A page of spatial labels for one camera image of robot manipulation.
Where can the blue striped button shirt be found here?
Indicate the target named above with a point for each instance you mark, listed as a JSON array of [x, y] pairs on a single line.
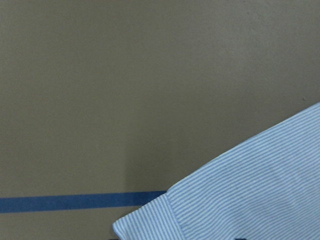
[[266, 188]]

